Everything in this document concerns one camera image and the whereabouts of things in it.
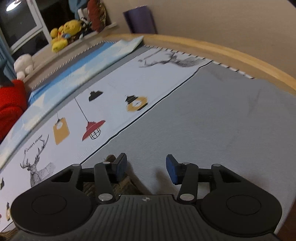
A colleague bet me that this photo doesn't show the dark red cushion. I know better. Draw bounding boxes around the dark red cushion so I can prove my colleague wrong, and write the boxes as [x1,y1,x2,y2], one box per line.
[87,0,106,33]

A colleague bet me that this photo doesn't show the dark olive corduroy pants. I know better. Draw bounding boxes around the dark olive corduroy pants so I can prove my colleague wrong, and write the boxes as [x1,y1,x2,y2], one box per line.
[76,153,150,204]

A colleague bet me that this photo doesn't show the printed grey bed sheet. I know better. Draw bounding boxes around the printed grey bed sheet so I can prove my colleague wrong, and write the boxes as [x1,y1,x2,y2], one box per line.
[1,47,295,229]

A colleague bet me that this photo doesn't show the window with white frame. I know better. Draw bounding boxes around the window with white frame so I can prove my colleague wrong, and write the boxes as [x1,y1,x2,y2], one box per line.
[1,1,51,55]

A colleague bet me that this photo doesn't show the wooden bed frame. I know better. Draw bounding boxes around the wooden bed frame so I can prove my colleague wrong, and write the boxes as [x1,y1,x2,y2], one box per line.
[101,33,296,95]

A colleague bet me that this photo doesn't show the red folded blanket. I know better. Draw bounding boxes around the red folded blanket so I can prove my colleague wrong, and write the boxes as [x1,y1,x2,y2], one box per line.
[0,79,28,142]

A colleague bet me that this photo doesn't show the yellow plush toy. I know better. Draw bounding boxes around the yellow plush toy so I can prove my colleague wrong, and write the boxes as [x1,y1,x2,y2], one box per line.
[50,20,83,53]

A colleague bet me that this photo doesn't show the blue curtain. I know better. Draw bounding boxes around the blue curtain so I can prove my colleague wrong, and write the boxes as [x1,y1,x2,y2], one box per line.
[0,35,16,80]

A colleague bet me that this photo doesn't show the white plush toy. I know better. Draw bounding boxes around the white plush toy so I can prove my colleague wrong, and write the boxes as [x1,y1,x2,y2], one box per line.
[14,54,34,80]

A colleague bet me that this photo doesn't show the purple box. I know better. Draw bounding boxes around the purple box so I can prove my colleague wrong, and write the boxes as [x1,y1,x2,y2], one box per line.
[123,6,158,34]

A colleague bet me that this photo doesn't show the light blue patterned quilt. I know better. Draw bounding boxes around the light blue patterned quilt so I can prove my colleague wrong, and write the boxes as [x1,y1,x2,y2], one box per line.
[1,36,144,168]

